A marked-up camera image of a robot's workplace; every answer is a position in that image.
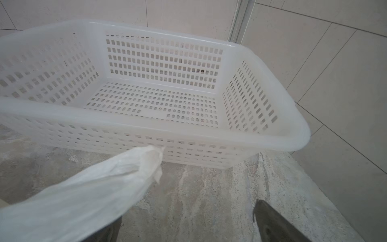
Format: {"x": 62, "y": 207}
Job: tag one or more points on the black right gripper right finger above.
{"x": 273, "y": 227}

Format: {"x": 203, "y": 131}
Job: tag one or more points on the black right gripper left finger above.
{"x": 106, "y": 234}

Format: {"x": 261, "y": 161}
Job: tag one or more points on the white translucent plastic bag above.
{"x": 78, "y": 207}

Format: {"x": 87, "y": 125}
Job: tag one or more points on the white perforated plastic basket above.
{"x": 107, "y": 87}

